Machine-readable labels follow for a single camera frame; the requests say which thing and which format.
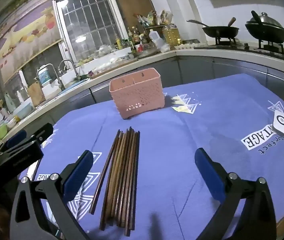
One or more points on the angular steel faucet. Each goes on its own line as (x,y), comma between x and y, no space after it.
(59,81)

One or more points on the fruit printed window blind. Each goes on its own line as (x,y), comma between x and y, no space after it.
(27,35)

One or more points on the white plastic jug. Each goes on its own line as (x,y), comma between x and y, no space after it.
(154,38)

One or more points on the pink plastic utensil basket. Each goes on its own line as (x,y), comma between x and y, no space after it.
(137,97)

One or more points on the green bowl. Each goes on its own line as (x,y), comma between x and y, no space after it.
(1,132)

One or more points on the barred window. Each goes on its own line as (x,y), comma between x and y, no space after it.
(89,25)

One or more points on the shelf of seasoning packets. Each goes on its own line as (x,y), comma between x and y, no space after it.
(157,18)

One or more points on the arched steel faucet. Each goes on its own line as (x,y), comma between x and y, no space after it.
(68,60)

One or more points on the egg tray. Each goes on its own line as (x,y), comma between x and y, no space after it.
(185,45)

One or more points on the group of sauce bottles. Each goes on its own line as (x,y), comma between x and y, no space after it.
(134,38)

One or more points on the steel pan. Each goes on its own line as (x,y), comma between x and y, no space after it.
(145,52)

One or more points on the white bowl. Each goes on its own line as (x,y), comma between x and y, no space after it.
(12,123)

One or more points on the small wooden cutting board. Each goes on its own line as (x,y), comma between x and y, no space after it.
(36,95)

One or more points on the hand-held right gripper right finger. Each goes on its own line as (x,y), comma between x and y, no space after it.
(209,175)

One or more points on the black gas stove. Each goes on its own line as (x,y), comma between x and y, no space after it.
(231,48)

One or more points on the pale blue plastic container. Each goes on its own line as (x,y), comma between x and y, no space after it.
(23,111)

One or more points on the brown cardboard panel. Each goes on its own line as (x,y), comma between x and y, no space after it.
(134,7)

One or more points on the green leafy vegetable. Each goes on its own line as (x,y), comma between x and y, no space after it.
(83,77)

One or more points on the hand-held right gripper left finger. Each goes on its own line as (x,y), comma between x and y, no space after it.
(82,172)

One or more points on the yellow cooking oil bottle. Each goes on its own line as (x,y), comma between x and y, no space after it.
(172,36)

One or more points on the bundle of wooden chopsticks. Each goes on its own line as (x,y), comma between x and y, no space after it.
(122,180)

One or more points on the black wok with steel lid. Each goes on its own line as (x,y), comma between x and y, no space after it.
(266,32)

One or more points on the blue printed tablecloth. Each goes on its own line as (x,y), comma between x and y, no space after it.
(182,155)

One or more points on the grey kitchen cabinets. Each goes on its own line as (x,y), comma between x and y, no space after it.
(194,67)

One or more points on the black frying pan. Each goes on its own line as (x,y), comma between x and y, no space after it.
(222,31)

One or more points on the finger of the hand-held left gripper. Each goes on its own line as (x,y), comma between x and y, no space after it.
(17,137)
(19,156)

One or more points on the large wooden board with dumplings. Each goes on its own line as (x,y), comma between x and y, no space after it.
(112,68)

